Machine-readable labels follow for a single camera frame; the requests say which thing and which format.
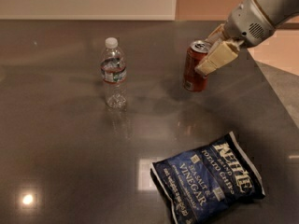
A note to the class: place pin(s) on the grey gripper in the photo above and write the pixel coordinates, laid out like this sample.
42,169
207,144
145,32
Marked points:
246,21

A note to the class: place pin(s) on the red coke can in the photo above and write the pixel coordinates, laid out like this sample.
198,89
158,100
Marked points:
192,81

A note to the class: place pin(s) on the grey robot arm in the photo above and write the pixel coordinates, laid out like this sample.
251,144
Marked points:
283,11

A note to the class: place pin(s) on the clear plastic water bottle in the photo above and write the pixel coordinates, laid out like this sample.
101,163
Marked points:
114,73

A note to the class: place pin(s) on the blue kettle chips bag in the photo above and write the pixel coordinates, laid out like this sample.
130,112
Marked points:
202,182

